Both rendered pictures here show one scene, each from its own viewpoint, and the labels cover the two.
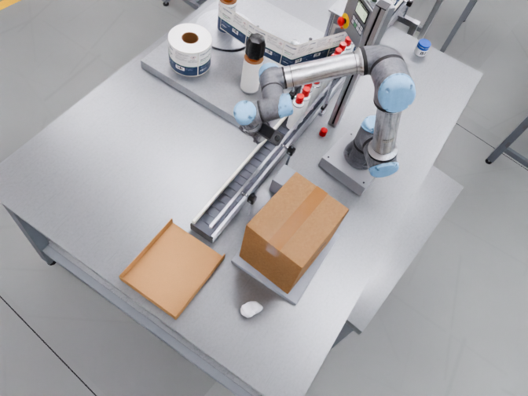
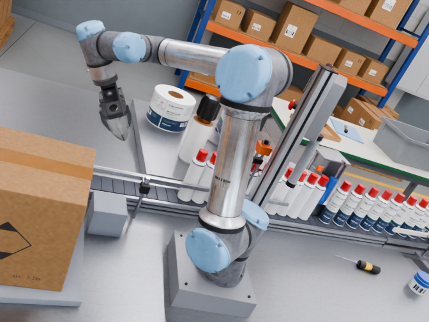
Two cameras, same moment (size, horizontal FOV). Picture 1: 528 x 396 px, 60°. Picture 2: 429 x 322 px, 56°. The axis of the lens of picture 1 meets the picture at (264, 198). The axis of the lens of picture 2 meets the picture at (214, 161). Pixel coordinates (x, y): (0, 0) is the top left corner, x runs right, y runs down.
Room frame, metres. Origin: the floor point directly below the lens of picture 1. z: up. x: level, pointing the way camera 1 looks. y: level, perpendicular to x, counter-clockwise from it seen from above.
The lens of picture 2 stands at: (0.54, -0.93, 1.67)
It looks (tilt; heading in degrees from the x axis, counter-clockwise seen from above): 26 degrees down; 44
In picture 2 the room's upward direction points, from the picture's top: 24 degrees clockwise
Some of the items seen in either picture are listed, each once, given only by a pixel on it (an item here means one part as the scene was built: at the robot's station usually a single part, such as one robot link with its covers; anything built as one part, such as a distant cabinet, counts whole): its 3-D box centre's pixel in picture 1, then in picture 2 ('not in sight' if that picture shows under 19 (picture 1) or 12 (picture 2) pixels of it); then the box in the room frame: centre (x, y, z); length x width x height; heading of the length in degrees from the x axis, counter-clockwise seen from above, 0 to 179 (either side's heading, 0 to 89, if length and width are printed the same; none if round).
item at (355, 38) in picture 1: (365, 16); (316, 102); (1.61, -0.20, 1.38); 0.17 x 0.10 x 0.19; 35
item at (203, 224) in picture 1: (305, 109); (218, 207); (1.54, -0.08, 0.86); 1.65 x 0.08 x 0.04; 160
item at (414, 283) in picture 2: (422, 47); (421, 282); (2.22, -0.63, 0.87); 0.07 x 0.07 x 0.07
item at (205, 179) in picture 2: (302, 104); (207, 177); (1.45, -0.05, 0.98); 0.05 x 0.05 x 0.20
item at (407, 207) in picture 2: not in sight; (401, 214); (2.35, -0.37, 0.98); 0.05 x 0.05 x 0.20
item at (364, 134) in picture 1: (373, 133); (241, 226); (1.32, -0.37, 1.06); 0.13 x 0.12 x 0.14; 20
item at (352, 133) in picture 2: not in sight; (346, 130); (3.53, 0.73, 0.81); 0.32 x 0.24 x 0.01; 49
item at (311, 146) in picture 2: not in sight; (304, 160); (1.66, -0.23, 1.18); 0.04 x 0.04 x 0.21
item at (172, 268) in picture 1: (174, 266); not in sight; (0.60, 0.26, 0.85); 0.30 x 0.26 x 0.04; 160
